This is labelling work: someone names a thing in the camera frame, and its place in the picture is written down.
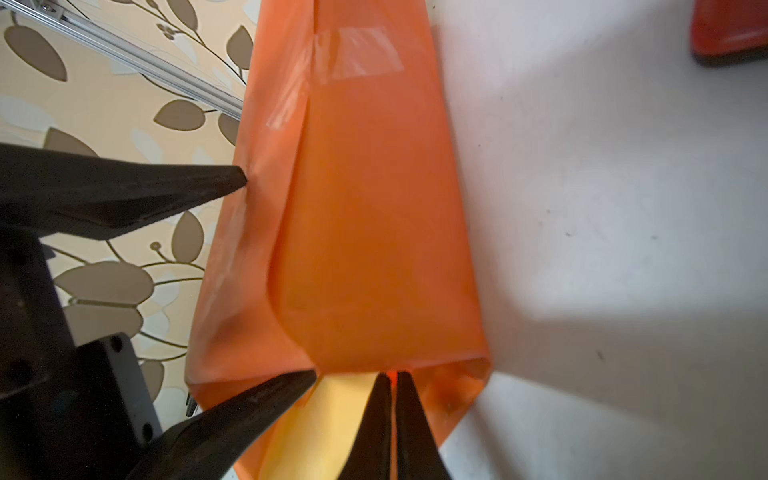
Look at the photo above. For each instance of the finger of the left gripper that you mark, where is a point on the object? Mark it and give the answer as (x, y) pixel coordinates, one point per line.
(207, 445)
(49, 192)

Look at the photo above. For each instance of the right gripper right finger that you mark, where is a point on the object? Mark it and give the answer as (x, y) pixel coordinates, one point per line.
(418, 457)

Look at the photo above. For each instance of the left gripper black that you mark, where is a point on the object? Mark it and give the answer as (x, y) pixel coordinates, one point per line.
(67, 411)

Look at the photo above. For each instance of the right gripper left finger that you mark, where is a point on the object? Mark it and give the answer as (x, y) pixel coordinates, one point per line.
(370, 455)

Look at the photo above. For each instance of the red tape dispenser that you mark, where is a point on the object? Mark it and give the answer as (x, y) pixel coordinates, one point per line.
(721, 28)

